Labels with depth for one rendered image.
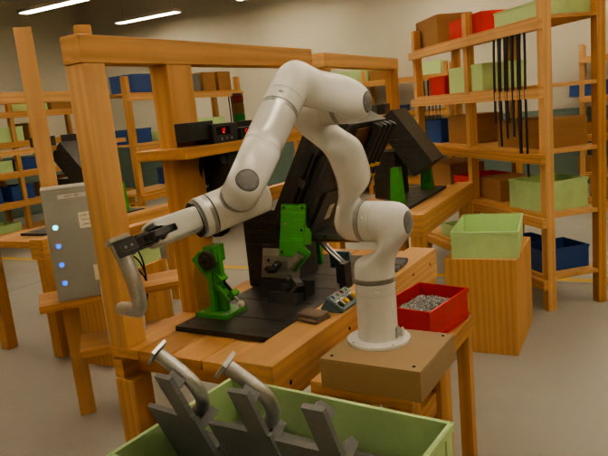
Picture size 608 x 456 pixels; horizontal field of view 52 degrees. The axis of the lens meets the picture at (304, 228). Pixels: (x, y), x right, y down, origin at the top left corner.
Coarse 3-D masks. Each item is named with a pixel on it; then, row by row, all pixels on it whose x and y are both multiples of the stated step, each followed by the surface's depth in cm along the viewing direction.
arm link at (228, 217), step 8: (216, 192) 126; (264, 192) 129; (216, 200) 125; (264, 200) 129; (216, 208) 124; (224, 208) 125; (232, 208) 124; (256, 208) 128; (264, 208) 130; (224, 216) 125; (232, 216) 126; (240, 216) 127; (248, 216) 129; (224, 224) 126; (232, 224) 128
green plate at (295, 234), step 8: (288, 208) 249; (296, 208) 248; (304, 208) 246; (280, 216) 251; (288, 216) 249; (296, 216) 247; (304, 216) 245; (280, 224) 251; (288, 224) 249; (296, 224) 247; (304, 224) 245; (280, 232) 251; (288, 232) 249; (296, 232) 247; (304, 232) 245; (280, 240) 250; (288, 240) 249; (296, 240) 247; (304, 240) 245; (280, 248) 250; (288, 248) 248; (296, 248) 247
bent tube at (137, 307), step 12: (108, 240) 116; (120, 264) 118; (132, 264) 118; (132, 276) 118; (132, 288) 118; (144, 288) 120; (132, 300) 120; (144, 300) 120; (120, 312) 135; (132, 312) 124; (144, 312) 123
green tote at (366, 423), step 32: (224, 384) 162; (224, 416) 162; (288, 416) 156; (352, 416) 145; (384, 416) 140; (416, 416) 136; (128, 448) 136; (160, 448) 144; (384, 448) 142; (416, 448) 137; (448, 448) 130
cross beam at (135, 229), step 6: (270, 186) 311; (276, 186) 312; (282, 186) 317; (276, 192) 312; (276, 198) 312; (162, 216) 247; (144, 222) 237; (132, 228) 229; (138, 228) 232; (132, 234) 229
